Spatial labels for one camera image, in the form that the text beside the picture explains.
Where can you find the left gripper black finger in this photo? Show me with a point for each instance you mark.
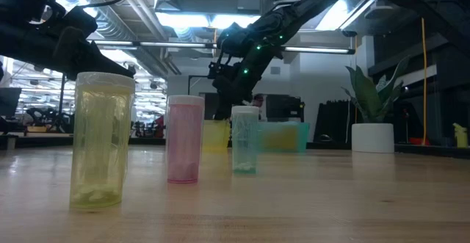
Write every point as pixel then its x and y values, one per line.
pixel 108 64

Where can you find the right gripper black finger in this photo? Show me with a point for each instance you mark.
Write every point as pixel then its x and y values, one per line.
pixel 222 111

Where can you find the small teal pill bottle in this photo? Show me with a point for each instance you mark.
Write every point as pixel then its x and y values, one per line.
pixel 245 140

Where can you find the pink pill bottle white lid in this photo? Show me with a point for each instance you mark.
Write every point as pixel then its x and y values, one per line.
pixel 184 140

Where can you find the yellow-green pill bottle white lid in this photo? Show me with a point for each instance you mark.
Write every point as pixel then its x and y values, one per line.
pixel 99 144

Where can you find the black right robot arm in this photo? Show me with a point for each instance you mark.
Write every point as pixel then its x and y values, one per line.
pixel 293 11

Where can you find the translucent yellow plastic bin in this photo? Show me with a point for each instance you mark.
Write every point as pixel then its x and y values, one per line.
pixel 216 136

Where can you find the translucent teal plastic bin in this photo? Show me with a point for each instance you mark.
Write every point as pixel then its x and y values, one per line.
pixel 301 136

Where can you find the person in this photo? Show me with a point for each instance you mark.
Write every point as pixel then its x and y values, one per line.
pixel 259 100

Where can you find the black screen on desk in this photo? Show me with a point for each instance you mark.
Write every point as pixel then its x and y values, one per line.
pixel 284 107

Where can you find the long light bar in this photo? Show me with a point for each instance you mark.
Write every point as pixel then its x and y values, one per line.
pixel 165 45

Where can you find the black monitor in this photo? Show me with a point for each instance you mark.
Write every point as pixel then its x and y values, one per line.
pixel 9 101

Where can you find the green plant in white pot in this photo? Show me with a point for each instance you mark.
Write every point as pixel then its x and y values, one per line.
pixel 372 138

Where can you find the yellow-green spray bottle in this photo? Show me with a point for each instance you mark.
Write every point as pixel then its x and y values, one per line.
pixel 459 136

